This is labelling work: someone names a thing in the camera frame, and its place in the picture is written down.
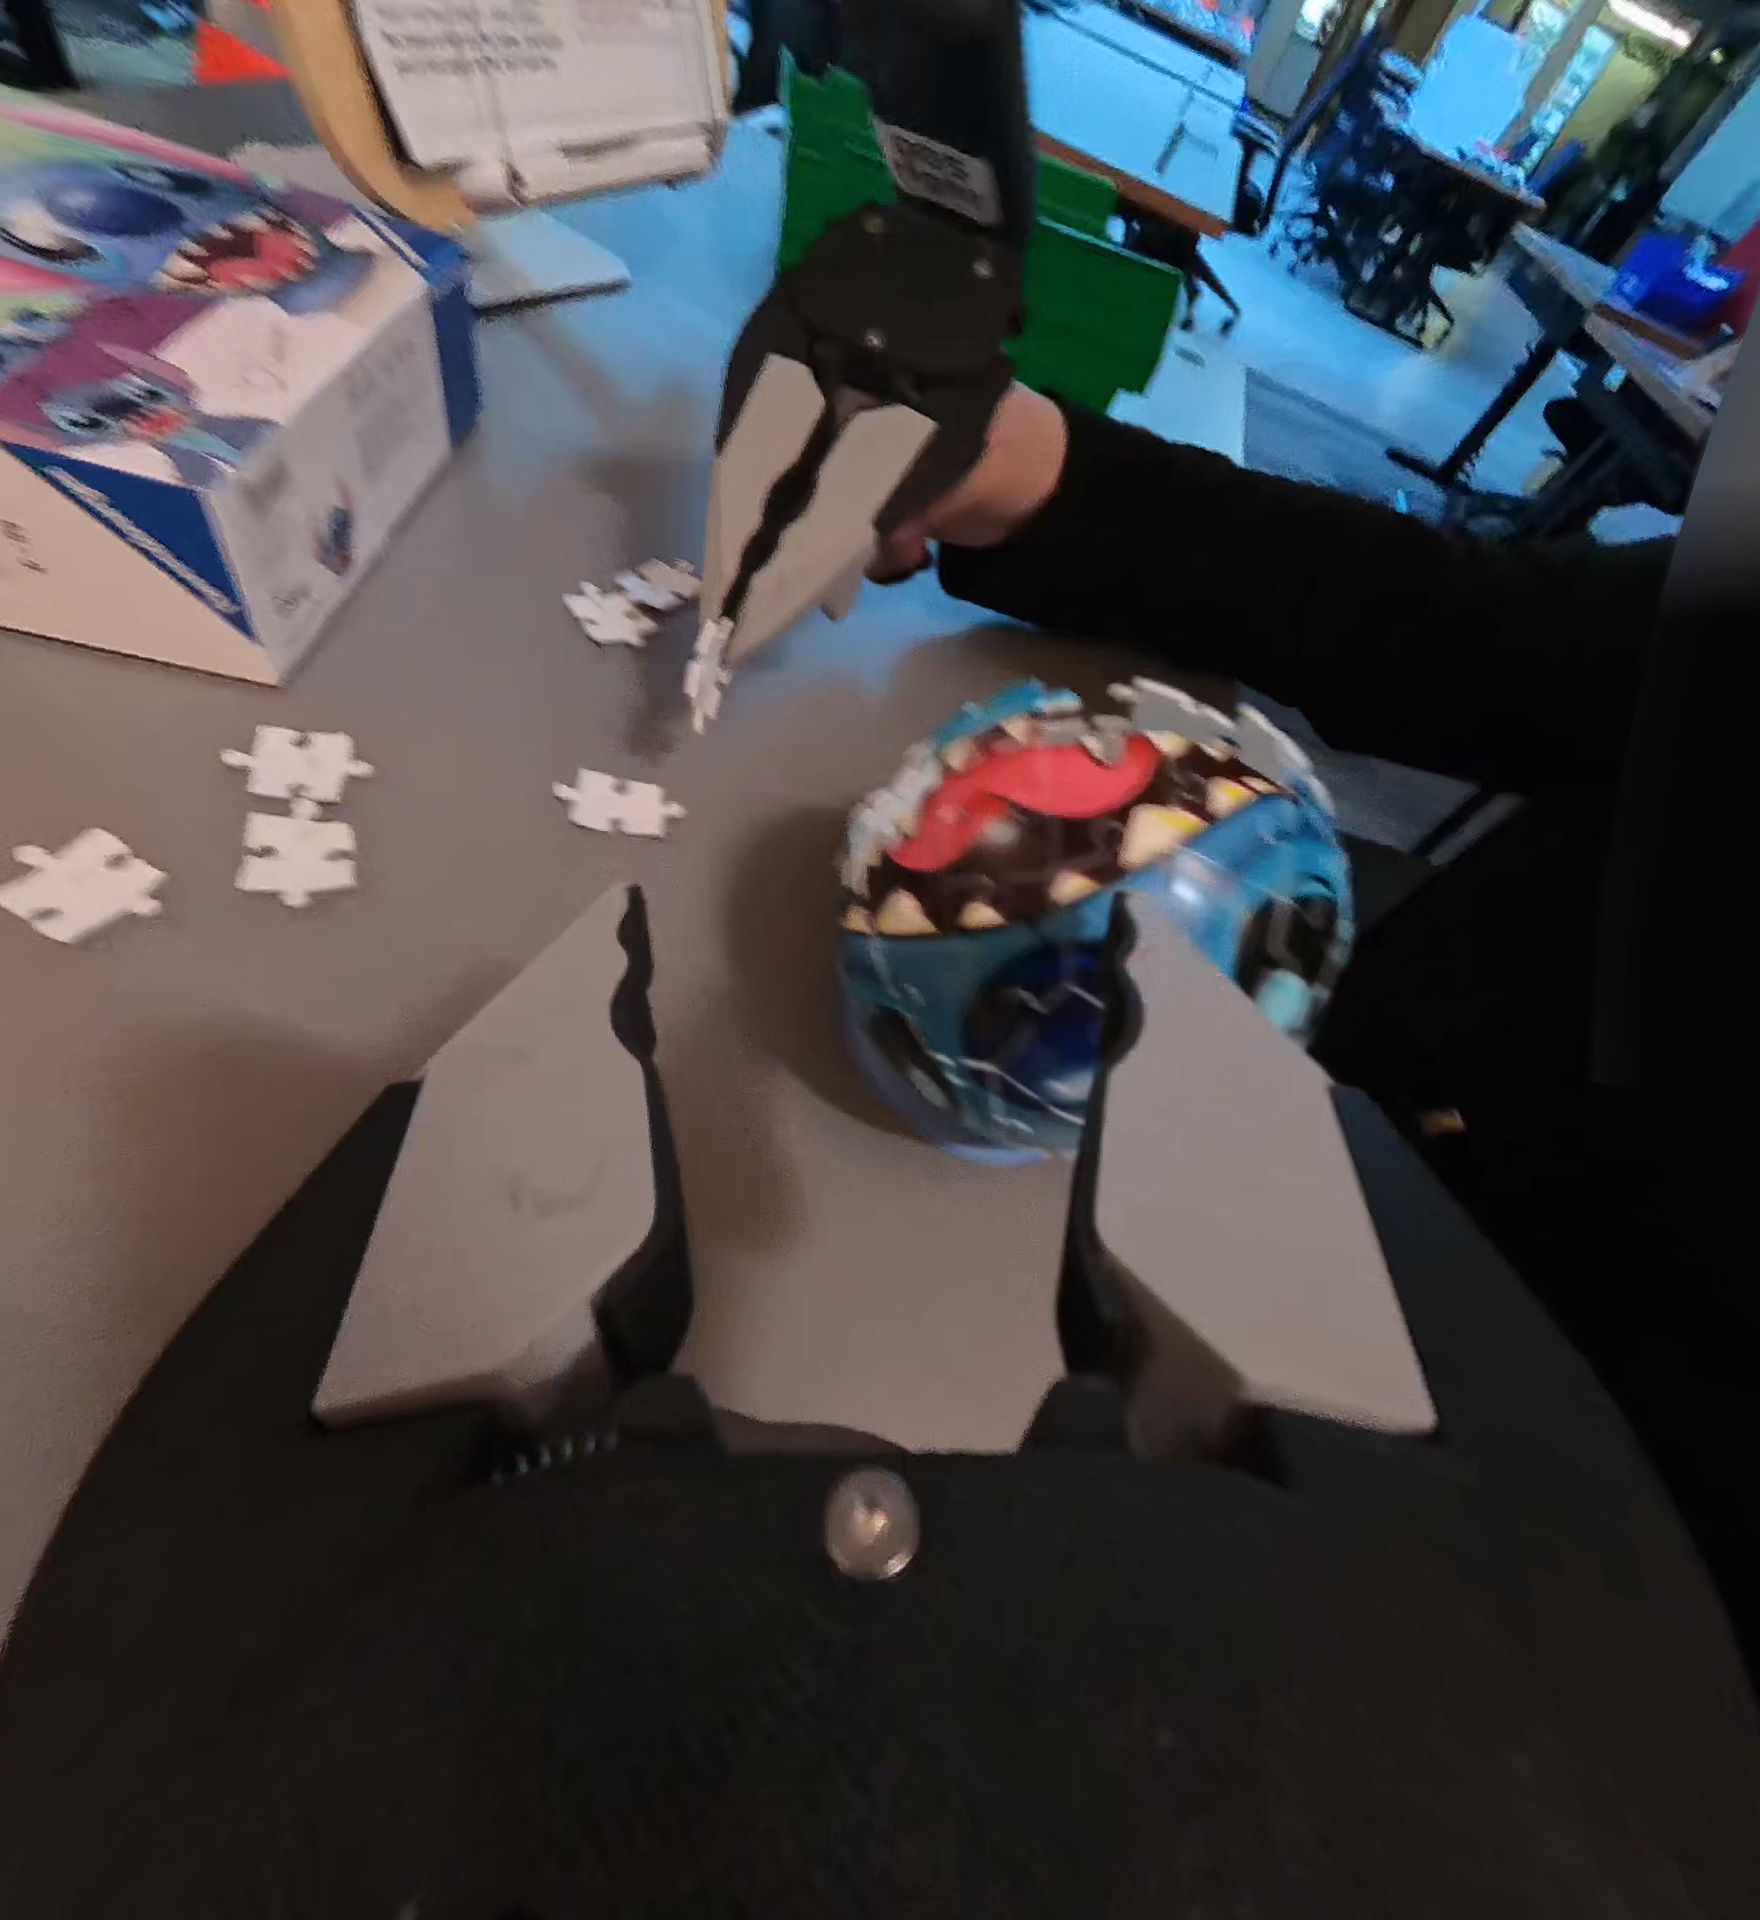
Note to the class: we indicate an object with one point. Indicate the person's right forearm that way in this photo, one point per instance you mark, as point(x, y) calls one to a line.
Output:
point(1270, 600)

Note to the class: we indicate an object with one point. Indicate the person's right hand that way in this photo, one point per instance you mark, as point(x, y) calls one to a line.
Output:
point(1009, 465)

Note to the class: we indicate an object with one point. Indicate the blue cartoon puzzle ball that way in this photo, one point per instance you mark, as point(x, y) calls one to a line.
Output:
point(971, 900)

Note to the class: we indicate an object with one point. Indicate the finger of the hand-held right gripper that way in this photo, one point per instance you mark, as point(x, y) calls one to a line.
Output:
point(753, 465)
point(858, 495)

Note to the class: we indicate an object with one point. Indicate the blue plastic bin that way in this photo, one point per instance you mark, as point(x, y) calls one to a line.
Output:
point(1676, 278)

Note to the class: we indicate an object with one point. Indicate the green plastic bin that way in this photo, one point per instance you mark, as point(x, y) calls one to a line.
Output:
point(1098, 301)

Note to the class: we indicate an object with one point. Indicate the black office chair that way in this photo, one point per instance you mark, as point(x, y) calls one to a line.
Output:
point(1360, 181)

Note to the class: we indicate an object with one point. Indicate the orange cone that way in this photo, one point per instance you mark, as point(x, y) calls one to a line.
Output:
point(233, 53)

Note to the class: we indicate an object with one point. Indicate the instruction sheet on clipboard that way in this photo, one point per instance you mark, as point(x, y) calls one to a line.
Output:
point(356, 136)

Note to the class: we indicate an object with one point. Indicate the colourful cartoon puzzle box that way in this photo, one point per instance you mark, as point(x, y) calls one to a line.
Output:
point(146, 375)

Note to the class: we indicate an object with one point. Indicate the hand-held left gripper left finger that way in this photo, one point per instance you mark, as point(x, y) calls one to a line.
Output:
point(505, 1184)

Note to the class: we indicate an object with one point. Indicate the background work table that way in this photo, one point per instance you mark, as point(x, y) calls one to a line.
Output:
point(1616, 330)
point(1136, 136)

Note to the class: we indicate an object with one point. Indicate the single curved puzzle piece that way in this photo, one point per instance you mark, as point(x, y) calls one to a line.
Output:
point(707, 676)

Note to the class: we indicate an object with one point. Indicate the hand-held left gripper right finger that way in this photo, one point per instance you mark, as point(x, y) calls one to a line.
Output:
point(1241, 1214)

